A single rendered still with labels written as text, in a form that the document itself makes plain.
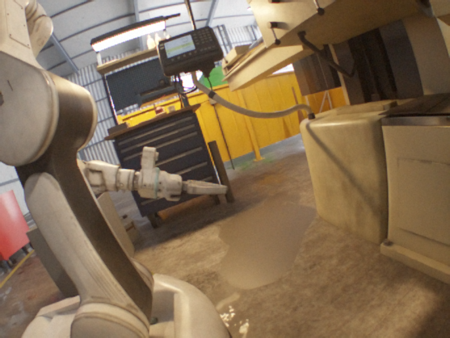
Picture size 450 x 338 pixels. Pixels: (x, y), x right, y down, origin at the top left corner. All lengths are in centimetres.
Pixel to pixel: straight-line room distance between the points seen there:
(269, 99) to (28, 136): 343
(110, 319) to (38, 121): 32
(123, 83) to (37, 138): 225
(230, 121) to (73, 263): 303
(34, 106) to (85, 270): 27
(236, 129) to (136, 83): 160
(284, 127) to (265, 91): 68
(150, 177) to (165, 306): 37
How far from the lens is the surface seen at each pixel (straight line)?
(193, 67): 120
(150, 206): 202
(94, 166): 62
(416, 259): 103
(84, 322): 44
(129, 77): 255
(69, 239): 39
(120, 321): 42
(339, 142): 106
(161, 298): 67
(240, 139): 328
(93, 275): 41
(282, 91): 375
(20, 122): 35
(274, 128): 356
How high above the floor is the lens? 74
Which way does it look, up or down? 12 degrees down
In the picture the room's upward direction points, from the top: 18 degrees counter-clockwise
